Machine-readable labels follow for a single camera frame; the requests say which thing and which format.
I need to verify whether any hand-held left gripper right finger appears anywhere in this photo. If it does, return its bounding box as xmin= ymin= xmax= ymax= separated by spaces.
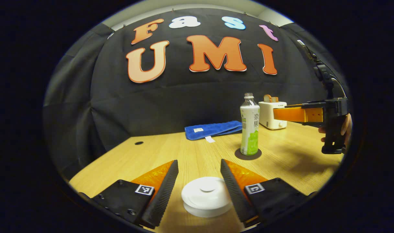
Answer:
xmin=220 ymin=159 xmax=315 ymax=228

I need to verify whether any blue folded towel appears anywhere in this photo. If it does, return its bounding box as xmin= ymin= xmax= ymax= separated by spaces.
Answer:
xmin=185 ymin=120 xmax=243 ymax=143

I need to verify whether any white toaster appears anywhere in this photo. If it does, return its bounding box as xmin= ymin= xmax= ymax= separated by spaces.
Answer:
xmin=258 ymin=101 xmax=288 ymax=130

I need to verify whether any dark round coaster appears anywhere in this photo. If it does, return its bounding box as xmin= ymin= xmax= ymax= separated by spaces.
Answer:
xmin=234 ymin=148 xmax=262 ymax=161

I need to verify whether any clear water bottle white label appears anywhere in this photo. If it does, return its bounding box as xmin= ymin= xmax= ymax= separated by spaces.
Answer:
xmin=240 ymin=93 xmax=261 ymax=156

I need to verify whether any white teacup lid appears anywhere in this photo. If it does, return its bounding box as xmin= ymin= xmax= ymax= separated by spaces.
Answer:
xmin=181 ymin=176 xmax=232 ymax=209

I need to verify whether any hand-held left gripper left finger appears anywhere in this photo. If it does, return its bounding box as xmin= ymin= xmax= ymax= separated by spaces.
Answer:
xmin=79 ymin=159 xmax=179 ymax=229

